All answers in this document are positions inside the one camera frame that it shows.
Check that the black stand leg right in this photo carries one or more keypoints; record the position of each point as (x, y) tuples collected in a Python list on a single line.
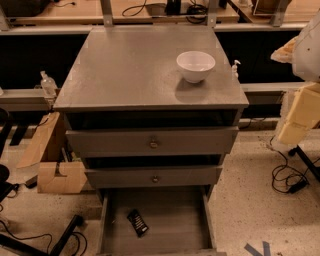
[(315, 170)]

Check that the grey top drawer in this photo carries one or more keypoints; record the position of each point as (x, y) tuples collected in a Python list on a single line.
[(152, 142)]

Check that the grey open bottom drawer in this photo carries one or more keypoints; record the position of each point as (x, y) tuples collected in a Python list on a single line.
[(178, 219)]

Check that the brown cardboard box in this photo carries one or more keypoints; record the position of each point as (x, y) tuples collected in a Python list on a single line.
[(61, 178)]

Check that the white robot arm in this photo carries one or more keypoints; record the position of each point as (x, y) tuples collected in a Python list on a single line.
[(303, 53)]

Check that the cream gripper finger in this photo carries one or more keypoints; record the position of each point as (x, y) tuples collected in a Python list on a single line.
[(303, 115)]

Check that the grey wooden drawer cabinet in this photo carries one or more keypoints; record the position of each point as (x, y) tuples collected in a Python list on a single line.
[(126, 77)]

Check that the clear sanitizer bottle left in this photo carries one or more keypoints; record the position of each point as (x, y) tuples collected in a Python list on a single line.
[(48, 85)]

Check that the grey middle drawer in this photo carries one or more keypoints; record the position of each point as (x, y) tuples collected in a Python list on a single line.
[(153, 177)]

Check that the small white pump bottle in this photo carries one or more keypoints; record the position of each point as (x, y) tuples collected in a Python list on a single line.
[(234, 68)]

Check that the white ceramic bowl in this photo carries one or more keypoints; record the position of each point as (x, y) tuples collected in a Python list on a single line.
[(195, 66)]

